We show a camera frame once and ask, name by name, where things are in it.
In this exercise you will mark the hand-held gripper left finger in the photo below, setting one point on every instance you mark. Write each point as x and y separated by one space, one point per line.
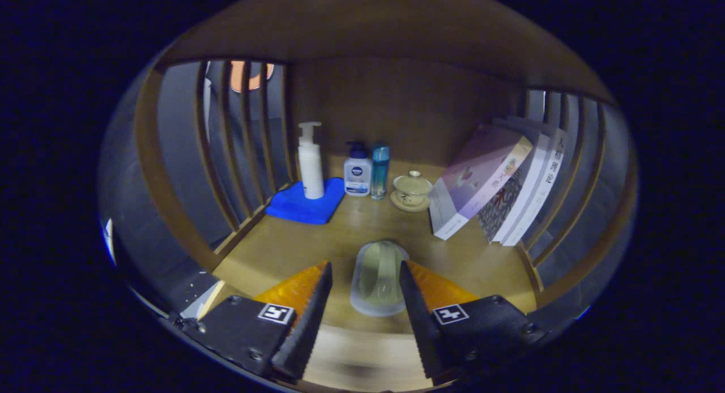
308 325

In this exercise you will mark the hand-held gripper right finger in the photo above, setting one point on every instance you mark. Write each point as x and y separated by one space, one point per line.
422 325

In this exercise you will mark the wooden countertop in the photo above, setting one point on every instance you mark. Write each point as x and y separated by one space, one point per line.
317 240

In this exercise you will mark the wooden cabinet with slatted hutch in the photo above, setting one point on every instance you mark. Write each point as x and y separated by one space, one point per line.
396 98

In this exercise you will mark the blue folded cloth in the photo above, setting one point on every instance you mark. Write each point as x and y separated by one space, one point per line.
300 209

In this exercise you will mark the beige lidded tea cup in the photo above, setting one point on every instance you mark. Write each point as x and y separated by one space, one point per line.
412 189

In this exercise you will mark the book with patterned cover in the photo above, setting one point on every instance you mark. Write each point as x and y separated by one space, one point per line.
504 203

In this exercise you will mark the white pump bottle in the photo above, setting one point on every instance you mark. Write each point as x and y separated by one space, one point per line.
311 172

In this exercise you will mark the white bottle with blue cap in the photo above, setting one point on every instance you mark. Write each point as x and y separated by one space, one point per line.
357 178

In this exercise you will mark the pink purple book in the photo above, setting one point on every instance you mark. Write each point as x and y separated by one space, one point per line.
476 178

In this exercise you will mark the teal transparent bottle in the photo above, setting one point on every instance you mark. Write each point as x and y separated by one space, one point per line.
380 172

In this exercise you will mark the white book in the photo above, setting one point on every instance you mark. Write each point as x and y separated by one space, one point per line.
546 178

